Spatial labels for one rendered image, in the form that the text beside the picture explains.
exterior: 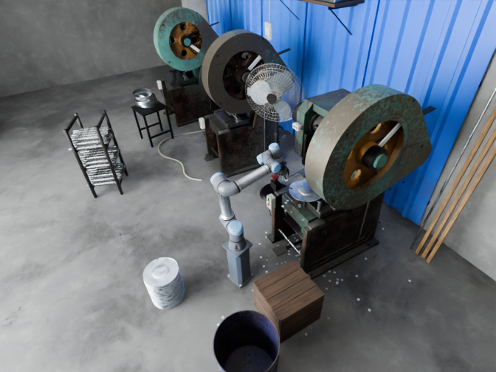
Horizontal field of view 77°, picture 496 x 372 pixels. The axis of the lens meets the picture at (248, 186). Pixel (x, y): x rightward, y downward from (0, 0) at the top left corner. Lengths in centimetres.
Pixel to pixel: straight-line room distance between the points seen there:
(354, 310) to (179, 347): 144
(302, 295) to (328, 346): 45
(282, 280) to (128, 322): 133
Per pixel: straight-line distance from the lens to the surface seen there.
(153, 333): 286
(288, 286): 252
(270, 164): 227
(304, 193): 259
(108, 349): 293
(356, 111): 184
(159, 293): 276
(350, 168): 214
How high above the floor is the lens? 245
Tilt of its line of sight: 39 degrees down
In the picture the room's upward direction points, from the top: 3 degrees counter-clockwise
